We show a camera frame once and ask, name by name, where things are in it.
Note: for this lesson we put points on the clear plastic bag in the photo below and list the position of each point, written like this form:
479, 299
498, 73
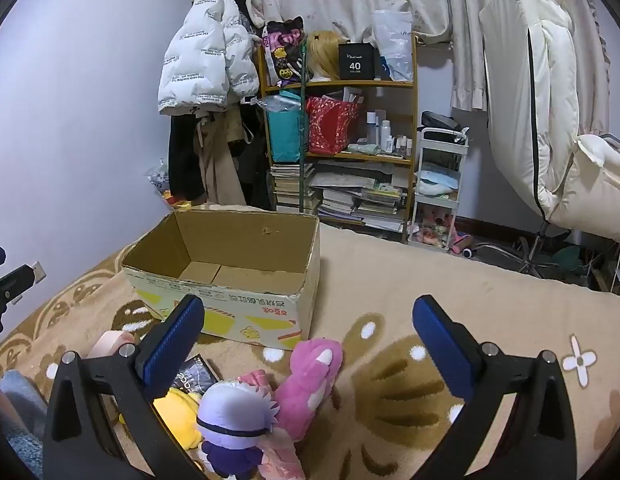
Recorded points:
395, 45

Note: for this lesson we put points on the black box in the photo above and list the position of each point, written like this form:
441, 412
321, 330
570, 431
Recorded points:
359, 62

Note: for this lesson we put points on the green cloth pouch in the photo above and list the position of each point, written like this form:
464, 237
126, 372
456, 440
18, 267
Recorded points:
365, 149

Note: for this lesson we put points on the white-haired purple plush doll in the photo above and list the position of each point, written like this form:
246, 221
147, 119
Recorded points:
230, 410

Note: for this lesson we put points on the cardboard box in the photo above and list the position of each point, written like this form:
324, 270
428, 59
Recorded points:
225, 280

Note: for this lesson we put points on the red gift bag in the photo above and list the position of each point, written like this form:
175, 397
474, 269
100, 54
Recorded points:
332, 125

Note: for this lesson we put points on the black pink printed bag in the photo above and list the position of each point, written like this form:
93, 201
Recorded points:
282, 55

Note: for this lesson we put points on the white rolling cart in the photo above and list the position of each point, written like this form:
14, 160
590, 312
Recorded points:
440, 150

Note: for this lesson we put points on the pale pink soft object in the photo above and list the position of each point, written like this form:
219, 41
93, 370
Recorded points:
107, 345

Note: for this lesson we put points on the narrow stack of books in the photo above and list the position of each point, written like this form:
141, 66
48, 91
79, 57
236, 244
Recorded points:
290, 185

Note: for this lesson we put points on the yellow plush toy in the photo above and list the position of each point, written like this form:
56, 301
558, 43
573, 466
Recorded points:
177, 417

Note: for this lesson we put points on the tall white bottle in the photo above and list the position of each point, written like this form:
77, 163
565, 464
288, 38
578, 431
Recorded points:
372, 127

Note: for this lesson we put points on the pink toys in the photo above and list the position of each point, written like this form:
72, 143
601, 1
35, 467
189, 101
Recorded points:
432, 227

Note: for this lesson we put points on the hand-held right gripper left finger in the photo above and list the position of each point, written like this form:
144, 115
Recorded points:
172, 345

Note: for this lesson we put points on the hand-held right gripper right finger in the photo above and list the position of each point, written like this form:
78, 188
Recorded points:
442, 347

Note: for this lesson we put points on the light blue cloth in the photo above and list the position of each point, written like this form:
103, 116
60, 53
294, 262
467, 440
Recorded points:
435, 182

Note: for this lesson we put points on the white printed puffer jacket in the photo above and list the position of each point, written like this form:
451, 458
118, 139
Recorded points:
205, 45

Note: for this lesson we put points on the black coat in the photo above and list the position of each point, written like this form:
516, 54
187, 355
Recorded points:
185, 155

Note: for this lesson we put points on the green pole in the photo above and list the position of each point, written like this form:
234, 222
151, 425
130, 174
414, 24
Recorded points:
302, 135

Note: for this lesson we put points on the black glossy packet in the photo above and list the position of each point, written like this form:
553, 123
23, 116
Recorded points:
197, 372

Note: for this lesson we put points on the plastic bag of yellow toys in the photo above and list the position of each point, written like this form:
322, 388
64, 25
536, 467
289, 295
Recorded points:
162, 187

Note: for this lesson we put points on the person's grey fleece clothing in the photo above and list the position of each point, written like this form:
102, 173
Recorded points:
20, 410

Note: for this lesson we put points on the wide pile of books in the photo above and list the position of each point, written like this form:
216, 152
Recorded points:
365, 195

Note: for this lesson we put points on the beige trench coat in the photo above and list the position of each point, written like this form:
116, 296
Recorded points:
222, 170

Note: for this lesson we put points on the blonde wig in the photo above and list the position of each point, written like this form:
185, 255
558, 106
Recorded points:
325, 52

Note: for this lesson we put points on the wooden shelf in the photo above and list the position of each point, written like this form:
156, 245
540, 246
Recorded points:
412, 110

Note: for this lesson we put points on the teal paper bag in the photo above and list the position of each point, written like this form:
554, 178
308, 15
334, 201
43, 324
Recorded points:
285, 132

